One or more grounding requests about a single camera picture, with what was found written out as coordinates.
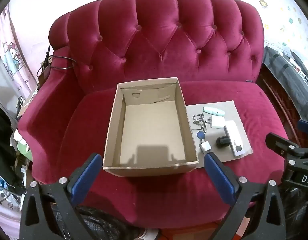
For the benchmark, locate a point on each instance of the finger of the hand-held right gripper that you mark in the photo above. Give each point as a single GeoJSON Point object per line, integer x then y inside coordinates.
{"type": "Point", "coordinates": [305, 125]}
{"type": "Point", "coordinates": [281, 143]}

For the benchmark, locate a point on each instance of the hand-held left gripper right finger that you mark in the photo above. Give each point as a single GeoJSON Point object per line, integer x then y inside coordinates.
{"type": "Point", "coordinates": [219, 175]}

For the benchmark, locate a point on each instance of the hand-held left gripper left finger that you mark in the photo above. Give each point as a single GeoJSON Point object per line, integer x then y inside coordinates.
{"type": "Point", "coordinates": [86, 175]}

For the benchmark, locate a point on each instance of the small white silver adapter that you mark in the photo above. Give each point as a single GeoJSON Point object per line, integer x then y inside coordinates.
{"type": "Point", "coordinates": [206, 146]}

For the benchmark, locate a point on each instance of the black cylindrical object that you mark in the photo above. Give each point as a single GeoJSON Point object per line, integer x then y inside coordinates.
{"type": "Point", "coordinates": [222, 142]}

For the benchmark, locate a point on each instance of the white remote control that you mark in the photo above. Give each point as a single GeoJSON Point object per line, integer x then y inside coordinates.
{"type": "Point", "coordinates": [234, 135]}

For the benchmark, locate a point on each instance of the white charger plug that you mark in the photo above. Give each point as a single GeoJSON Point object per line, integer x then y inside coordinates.
{"type": "Point", "coordinates": [217, 122]}

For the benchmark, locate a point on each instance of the light blue cosmetic tube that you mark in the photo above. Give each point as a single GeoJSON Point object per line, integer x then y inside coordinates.
{"type": "Point", "coordinates": [212, 110]}

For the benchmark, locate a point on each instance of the cardboard box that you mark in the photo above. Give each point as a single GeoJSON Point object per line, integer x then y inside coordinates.
{"type": "Point", "coordinates": [149, 125]}

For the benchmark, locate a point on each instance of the blue round key fob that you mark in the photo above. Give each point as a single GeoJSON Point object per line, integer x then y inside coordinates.
{"type": "Point", "coordinates": [200, 135]}

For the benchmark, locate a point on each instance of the black plastic bag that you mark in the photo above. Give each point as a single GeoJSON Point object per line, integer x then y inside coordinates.
{"type": "Point", "coordinates": [106, 223]}

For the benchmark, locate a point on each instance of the dark grey checked clothing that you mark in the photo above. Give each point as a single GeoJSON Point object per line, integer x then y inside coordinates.
{"type": "Point", "coordinates": [281, 65]}

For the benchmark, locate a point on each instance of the green plastic item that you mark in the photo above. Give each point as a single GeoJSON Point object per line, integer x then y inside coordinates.
{"type": "Point", "coordinates": [24, 151]}

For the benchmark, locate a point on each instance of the black hanging clothes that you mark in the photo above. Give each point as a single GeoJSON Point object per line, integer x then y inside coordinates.
{"type": "Point", "coordinates": [1, 135]}

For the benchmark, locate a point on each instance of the brown paper tag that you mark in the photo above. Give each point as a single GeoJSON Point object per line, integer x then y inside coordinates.
{"type": "Point", "coordinates": [45, 73]}

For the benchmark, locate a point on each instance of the pink cartoon print curtain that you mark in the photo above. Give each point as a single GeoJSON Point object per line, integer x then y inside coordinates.
{"type": "Point", "coordinates": [11, 55]}

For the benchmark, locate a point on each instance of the red velvet tufted sofa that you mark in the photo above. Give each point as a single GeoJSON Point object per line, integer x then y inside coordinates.
{"type": "Point", "coordinates": [169, 42]}

